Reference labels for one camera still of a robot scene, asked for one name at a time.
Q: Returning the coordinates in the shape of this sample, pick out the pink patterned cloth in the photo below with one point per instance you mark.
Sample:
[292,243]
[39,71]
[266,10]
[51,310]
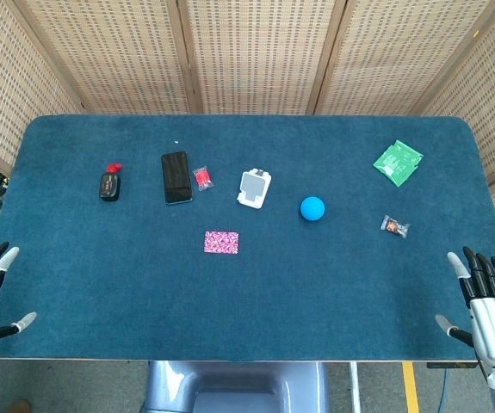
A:
[221,242]

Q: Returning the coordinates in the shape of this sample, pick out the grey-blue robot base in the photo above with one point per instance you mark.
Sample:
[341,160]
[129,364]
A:
[174,387]

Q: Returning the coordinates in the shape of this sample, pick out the blue ball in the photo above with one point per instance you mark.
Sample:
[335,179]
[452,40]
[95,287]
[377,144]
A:
[313,208]

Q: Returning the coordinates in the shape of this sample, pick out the black smartphone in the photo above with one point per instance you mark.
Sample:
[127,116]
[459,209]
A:
[177,178]

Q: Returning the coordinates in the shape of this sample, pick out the black device under table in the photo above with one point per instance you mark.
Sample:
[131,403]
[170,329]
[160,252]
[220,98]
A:
[451,365]

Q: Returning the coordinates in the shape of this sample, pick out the small clear candy wrapper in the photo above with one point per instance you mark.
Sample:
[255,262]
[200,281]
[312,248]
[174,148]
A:
[395,226]

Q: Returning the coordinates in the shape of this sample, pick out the green foil packet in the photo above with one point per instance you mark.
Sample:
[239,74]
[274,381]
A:
[397,162]

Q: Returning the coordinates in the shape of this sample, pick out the woven screen panel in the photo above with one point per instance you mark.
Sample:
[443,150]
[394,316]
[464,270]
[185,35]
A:
[113,56]
[260,56]
[6,86]
[402,56]
[488,112]

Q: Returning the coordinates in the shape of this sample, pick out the blue table cloth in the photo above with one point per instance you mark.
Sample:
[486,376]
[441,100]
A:
[273,297]

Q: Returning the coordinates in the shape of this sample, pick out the red candy packet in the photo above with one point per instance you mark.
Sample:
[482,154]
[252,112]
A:
[202,178]

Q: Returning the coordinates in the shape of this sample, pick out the white phone stand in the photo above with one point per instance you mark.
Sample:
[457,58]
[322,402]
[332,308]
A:
[253,189]

